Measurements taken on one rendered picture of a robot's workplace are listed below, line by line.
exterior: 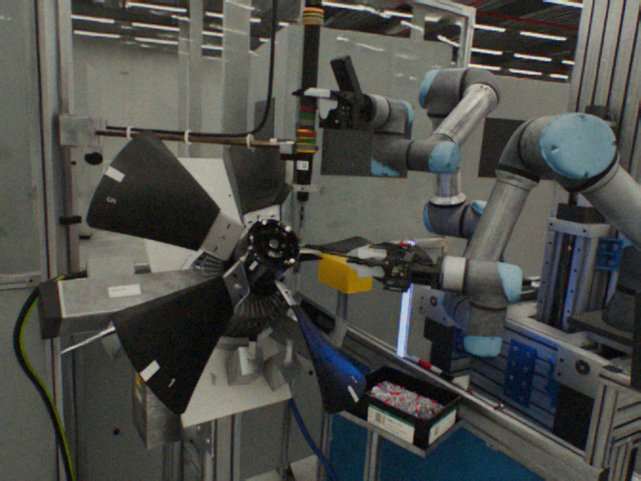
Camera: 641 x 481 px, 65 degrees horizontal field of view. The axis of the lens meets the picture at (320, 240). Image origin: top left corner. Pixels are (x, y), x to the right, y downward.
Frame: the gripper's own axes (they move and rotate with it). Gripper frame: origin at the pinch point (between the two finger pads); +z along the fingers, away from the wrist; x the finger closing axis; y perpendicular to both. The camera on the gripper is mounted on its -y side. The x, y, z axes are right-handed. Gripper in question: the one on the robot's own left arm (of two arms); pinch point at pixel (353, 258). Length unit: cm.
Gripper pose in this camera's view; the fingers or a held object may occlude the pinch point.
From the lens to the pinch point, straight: 113.2
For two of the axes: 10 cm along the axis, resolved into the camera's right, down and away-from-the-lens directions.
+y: -3.3, 2.7, -9.0
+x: -0.2, 9.6, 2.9
